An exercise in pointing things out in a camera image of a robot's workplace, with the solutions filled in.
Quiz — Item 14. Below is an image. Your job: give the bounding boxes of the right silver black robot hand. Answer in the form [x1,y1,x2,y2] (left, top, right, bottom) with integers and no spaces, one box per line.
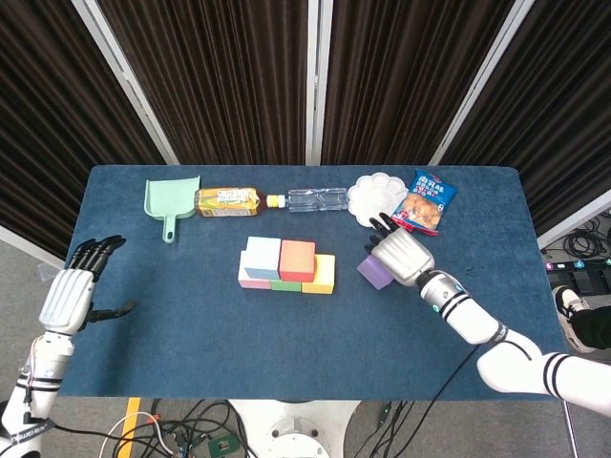
[364,212,436,287]

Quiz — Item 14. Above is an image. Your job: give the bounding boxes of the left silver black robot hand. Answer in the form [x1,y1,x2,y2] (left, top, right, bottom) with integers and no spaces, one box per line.
[37,234,138,335]

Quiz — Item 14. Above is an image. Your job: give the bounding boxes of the purple foam cube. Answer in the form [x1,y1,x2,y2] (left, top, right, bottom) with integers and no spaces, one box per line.
[356,255,395,291]

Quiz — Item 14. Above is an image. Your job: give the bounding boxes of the yellow foam cube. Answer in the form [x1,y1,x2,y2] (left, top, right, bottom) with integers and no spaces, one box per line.
[300,254,336,295]

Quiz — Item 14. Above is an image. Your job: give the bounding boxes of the red foam cube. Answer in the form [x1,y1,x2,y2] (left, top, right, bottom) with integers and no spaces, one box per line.
[279,239,317,283]

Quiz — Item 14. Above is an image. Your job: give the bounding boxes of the light blue foam cube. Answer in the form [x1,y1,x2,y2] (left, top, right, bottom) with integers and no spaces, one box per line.
[244,236,283,281]

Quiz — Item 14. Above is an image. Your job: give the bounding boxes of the pink foam cube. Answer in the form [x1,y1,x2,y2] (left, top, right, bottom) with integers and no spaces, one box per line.
[238,250,273,291]

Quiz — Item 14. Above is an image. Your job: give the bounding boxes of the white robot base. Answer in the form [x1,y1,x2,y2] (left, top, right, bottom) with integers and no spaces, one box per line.
[228,399,359,458]

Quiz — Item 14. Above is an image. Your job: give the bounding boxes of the blue red snack bag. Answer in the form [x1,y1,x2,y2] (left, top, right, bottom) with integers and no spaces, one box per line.
[389,169,458,238]

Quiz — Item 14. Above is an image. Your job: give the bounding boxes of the white flower-shaped paint palette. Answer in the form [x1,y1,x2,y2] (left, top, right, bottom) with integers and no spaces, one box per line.
[347,171,411,230]

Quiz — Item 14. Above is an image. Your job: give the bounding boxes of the clear plastic water bottle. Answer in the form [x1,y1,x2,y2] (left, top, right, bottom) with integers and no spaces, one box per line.
[284,187,349,212]

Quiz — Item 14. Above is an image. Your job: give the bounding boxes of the yellow floor tape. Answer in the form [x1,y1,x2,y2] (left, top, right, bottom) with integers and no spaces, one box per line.
[116,397,143,458]

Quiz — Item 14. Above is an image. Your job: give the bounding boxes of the light green plastic dustpan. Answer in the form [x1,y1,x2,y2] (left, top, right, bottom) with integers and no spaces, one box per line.
[143,175,202,245]

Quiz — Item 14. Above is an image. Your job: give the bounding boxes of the blue tablecloth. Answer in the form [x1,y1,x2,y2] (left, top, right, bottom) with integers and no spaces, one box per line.
[41,164,574,401]

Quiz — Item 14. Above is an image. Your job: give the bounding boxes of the white black sneaker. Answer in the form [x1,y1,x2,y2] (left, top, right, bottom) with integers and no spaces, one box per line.
[553,284,598,354]

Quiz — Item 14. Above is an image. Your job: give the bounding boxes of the power strip with lit switches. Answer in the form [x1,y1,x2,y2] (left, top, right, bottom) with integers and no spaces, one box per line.
[543,259,611,274]

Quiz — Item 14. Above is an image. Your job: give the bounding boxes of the dark pleated partition screen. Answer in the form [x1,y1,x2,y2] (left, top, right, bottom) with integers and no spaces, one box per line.
[429,0,611,249]
[0,0,180,268]
[71,0,321,166]
[317,0,536,166]

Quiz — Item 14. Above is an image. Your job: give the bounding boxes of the tea bottle yellow label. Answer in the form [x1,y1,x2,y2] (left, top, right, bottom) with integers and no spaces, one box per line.
[194,187,287,219]

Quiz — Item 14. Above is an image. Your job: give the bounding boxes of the black foot pedal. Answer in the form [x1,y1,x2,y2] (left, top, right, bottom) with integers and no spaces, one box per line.
[565,269,611,300]

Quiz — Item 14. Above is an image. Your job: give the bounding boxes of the person's black trouser leg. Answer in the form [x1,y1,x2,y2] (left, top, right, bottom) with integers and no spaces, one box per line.
[570,304,611,352]

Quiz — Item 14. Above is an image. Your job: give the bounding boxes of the green circuit board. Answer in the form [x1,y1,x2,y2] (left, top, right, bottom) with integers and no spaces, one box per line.
[208,436,238,458]

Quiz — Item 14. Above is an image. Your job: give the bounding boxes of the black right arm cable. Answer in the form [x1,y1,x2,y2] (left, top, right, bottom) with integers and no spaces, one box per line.
[408,343,481,458]

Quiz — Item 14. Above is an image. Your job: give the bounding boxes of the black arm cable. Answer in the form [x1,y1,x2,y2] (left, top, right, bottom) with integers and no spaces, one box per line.
[408,343,481,458]
[21,381,125,440]

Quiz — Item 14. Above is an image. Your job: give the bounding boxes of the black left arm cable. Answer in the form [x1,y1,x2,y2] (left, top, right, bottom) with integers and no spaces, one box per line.
[21,381,125,440]

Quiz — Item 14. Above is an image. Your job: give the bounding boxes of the white floor cable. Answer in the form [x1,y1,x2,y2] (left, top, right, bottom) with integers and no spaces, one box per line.
[98,411,176,458]

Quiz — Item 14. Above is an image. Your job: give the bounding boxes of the black floor cable tangle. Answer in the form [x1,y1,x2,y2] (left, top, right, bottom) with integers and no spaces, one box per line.
[95,399,259,458]

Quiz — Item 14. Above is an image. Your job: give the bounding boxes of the black coiled floor cables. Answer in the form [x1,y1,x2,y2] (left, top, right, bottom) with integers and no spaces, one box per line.
[562,209,611,261]

